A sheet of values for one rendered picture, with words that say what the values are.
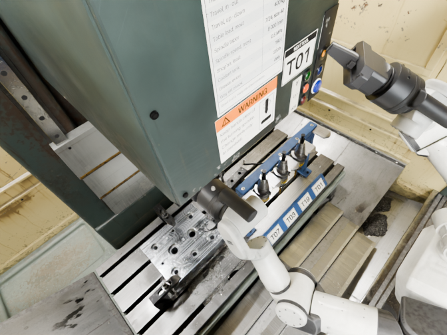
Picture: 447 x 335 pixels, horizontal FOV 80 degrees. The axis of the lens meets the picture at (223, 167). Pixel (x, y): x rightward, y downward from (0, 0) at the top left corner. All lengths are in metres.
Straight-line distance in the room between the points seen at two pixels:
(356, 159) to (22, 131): 1.54
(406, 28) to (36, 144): 1.42
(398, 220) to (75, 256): 1.83
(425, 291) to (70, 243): 1.72
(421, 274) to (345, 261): 0.65
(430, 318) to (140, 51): 0.75
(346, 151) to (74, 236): 1.71
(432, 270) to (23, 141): 1.23
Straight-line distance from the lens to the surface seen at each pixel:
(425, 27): 1.33
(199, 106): 0.38
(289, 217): 1.24
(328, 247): 1.45
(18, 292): 1.96
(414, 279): 0.84
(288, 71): 0.54
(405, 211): 1.78
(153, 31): 0.31
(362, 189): 1.63
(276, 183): 1.00
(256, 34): 0.42
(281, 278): 0.73
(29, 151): 1.11
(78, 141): 1.09
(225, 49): 0.38
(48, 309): 1.64
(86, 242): 1.85
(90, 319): 1.57
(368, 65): 0.61
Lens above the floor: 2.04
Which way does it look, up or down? 52 degrees down
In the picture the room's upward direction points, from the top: 9 degrees counter-clockwise
